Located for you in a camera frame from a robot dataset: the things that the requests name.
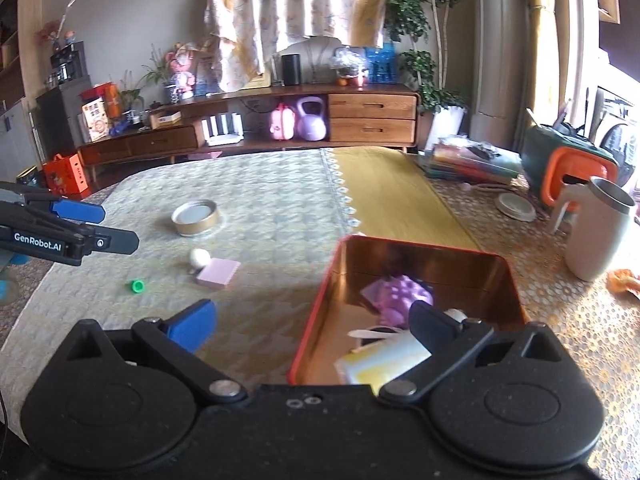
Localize green orange tissue box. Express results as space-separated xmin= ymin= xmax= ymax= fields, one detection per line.
xmin=521 ymin=126 xmax=618 ymax=208

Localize white wifi router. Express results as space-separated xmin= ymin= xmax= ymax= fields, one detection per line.
xmin=201 ymin=113 xmax=244 ymax=148

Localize bag of fruit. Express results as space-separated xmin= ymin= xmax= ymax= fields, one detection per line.
xmin=329 ymin=46 xmax=369 ymax=88

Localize purple kettlebell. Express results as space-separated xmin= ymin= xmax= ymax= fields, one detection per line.
xmin=296 ymin=96 xmax=326 ymax=142

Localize stack of plastic folders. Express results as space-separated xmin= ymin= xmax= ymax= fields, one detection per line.
xmin=419 ymin=136 xmax=524 ymax=185

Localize lace gold tablecloth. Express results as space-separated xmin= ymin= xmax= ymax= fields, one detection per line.
xmin=410 ymin=164 xmax=639 ymax=479

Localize white round lid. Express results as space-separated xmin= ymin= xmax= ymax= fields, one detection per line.
xmin=495 ymin=193 xmax=537 ymax=223

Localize quilted beige mat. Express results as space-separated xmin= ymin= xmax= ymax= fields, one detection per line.
xmin=1 ymin=150 xmax=357 ymax=414

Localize pink plush doll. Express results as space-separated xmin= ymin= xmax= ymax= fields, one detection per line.
xmin=165 ymin=44 xmax=195 ymax=102

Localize potted green plant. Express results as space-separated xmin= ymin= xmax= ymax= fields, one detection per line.
xmin=384 ymin=0 xmax=466 ymax=153

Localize blue plastic stool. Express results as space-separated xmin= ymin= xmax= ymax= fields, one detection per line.
xmin=364 ymin=42 xmax=398 ymax=84

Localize red gift box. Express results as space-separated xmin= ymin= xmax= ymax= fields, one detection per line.
xmin=42 ymin=154 xmax=90 ymax=197

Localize black cylinder speaker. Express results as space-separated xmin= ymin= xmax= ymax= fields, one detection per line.
xmin=280 ymin=53 xmax=302 ymax=87

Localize pink sticky note pad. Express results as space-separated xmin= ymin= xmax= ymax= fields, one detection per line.
xmin=195 ymin=258 xmax=241 ymax=288

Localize white sunglasses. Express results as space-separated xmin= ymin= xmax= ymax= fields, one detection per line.
xmin=347 ymin=326 xmax=404 ymax=339

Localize floral curtain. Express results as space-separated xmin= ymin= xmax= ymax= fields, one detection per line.
xmin=204 ymin=0 xmax=385 ymax=92

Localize yellow white supplement bottle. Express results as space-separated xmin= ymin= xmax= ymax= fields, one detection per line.
xmin=334 ymin=330 xmax=431 ymax=394

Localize red metal tin box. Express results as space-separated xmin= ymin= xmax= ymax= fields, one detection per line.
xmin=288 ymin=235 xmax=528 ymax=385

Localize white electric kettle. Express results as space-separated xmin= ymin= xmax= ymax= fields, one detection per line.
xmin=548 ymin=177 xmax=637 ymax=282

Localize purple grape toy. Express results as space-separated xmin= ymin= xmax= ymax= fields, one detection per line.
xmin=360 ymin=275 xmax=434 ymax=328

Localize green bottle cap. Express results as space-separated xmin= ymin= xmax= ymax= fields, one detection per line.
xmin=130 ymin=280 xmax=145 ymax=294

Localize yellow table runner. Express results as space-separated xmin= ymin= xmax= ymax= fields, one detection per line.
xmin=320 ymin=146 xmax=480 ymax=250

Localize orange snack wrapper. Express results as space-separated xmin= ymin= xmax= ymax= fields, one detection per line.
xmin=606 ymin=269 xmax=640 ymax=299

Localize gold rimmed tin lid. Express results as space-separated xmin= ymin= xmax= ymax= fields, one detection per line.
xmin=170 ymin=200 xmax=219 ymax=236

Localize wooden tv cabinet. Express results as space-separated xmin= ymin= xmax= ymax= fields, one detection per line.
xmin=78 ymin=84 xmax=418 ymax=174

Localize cream wooden egg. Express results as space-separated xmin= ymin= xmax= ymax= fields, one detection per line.
xmin=188 ymin=248 xmax=212 ymax=272

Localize pink small bag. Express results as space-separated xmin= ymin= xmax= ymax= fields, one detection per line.
xmin=269 ymin=103 xmax=296 ymax=141

